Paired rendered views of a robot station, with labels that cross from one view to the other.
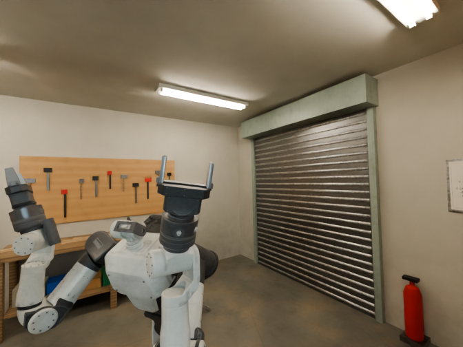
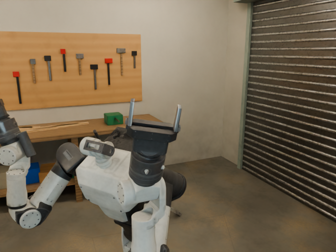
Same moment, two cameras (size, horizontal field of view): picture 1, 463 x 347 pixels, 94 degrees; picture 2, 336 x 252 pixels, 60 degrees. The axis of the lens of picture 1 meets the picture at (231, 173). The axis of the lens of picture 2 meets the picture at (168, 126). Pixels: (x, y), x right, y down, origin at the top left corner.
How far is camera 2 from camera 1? 0.23 m
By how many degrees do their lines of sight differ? 19
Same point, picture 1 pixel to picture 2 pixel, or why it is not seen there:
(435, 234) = not seen: outside the picture
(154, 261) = (125, 193)
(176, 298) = (144, 222)
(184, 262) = (152, 194)
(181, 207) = (149, 148)
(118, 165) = (72, 41)
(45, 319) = (31, 218)
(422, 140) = not seen: outside the picture
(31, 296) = (18, 199)
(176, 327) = (144, 244)
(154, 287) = not seen: hidden behind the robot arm
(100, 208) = (56, 94)
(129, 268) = (100, 184)
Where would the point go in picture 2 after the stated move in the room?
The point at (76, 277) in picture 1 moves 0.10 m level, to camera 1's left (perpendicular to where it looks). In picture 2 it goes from (51, 185) to (29, 183)
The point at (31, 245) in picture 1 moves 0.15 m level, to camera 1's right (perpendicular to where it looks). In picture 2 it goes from (12, 157) to (52, 160)
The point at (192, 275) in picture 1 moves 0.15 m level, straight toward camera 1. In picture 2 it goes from (159, 204) to (158, 239)
